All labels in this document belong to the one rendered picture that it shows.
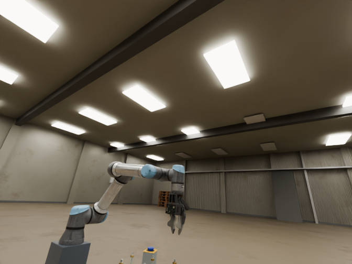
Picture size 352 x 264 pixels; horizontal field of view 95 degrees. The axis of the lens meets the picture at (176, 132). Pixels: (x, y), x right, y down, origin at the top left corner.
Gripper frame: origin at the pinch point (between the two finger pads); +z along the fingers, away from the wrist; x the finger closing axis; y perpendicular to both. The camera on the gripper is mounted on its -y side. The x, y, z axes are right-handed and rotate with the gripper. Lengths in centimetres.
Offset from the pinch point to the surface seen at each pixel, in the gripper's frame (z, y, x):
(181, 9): -262, -31, -33
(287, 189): -91, -919, 38
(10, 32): -290, 94, -345
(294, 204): -28, -901, 53
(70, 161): -157, -310, -895
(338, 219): 20, -959, 200
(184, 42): -290, -96, -69
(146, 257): 17.7, -4.6, -23.8
